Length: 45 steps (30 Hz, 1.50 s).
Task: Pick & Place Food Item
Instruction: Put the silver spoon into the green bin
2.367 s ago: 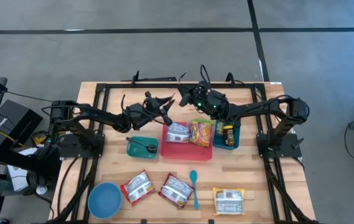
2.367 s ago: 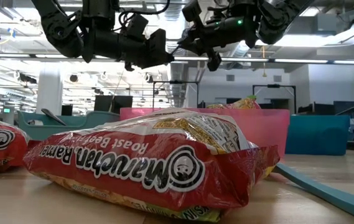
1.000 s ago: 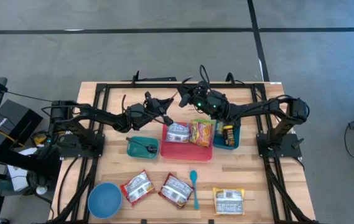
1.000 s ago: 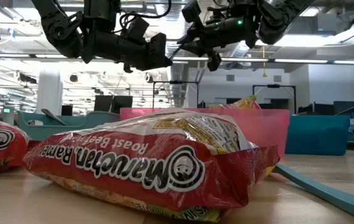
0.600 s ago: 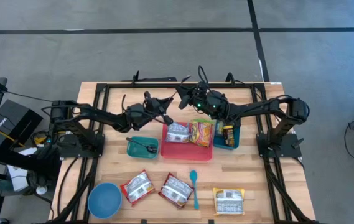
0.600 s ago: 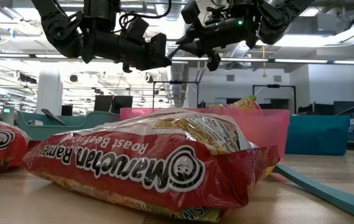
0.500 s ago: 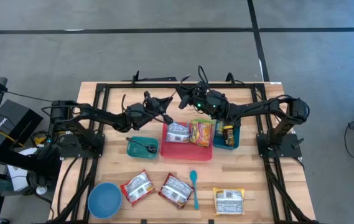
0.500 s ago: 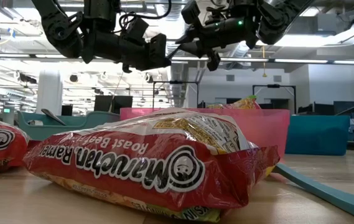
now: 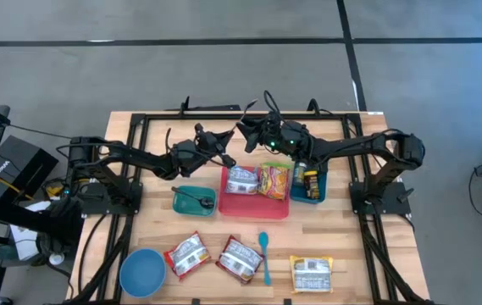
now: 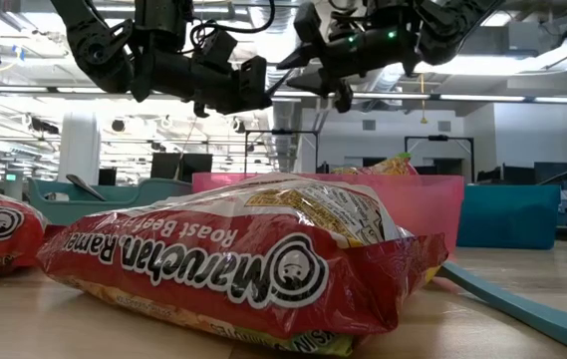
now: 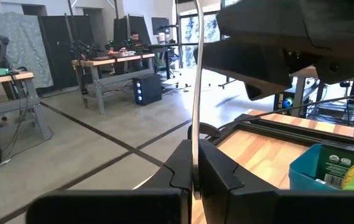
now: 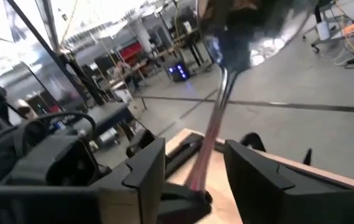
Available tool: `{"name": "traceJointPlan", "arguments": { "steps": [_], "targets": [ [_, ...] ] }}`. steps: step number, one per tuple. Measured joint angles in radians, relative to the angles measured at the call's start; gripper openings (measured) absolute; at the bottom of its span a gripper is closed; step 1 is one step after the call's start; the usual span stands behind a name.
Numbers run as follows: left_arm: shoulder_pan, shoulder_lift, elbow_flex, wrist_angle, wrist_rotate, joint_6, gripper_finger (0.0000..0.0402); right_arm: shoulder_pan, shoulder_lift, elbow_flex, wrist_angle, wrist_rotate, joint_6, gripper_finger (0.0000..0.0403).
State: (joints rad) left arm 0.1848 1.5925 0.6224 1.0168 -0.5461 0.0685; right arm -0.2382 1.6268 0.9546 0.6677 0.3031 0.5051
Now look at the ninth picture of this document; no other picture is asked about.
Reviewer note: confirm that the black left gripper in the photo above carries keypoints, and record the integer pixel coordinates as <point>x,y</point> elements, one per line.
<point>194,156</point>

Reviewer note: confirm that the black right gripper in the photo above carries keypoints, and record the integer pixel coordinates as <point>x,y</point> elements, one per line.
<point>285,137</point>

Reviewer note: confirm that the blue and white ramen packet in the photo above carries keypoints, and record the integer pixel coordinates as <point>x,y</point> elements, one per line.
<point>242,180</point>

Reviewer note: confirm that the orange and green ramen packet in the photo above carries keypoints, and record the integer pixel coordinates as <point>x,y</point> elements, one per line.
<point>273,182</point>

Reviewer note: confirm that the black spoon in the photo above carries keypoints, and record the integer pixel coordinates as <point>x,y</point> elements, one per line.
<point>207,201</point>

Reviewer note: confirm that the black spice jar yellow lid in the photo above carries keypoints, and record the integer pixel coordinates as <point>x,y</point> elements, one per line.
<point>311,186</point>

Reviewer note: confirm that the teal plastic spoon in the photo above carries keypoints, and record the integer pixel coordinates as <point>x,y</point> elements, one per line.
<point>264,239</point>

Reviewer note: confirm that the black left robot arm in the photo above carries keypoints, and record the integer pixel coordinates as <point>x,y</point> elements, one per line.
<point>139,159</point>

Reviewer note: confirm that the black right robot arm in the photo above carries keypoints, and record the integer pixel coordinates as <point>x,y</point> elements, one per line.
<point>350,146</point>

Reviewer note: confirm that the pink plastic tray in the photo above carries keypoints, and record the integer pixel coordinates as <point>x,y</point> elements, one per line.
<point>251,207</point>

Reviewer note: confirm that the green plastic bin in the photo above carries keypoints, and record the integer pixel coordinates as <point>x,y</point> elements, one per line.
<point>190,209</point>

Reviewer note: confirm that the blue plastic bin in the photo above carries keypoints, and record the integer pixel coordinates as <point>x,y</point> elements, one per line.
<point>297,197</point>

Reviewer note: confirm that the red ramen packet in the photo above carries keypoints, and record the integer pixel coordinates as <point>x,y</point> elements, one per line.
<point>187,255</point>
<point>239,259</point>

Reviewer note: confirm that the blue bowl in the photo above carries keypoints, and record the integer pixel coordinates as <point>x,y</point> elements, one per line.
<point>143,273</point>

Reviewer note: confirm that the yellow ramen packet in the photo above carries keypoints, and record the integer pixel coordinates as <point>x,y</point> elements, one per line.
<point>311,274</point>

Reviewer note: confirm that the black box white print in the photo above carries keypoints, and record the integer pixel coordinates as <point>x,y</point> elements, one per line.
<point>24,161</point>

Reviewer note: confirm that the white round cap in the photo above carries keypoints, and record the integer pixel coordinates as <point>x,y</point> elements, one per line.
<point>56,258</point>

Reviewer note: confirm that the white paper box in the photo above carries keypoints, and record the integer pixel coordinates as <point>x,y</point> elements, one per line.
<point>24,250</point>

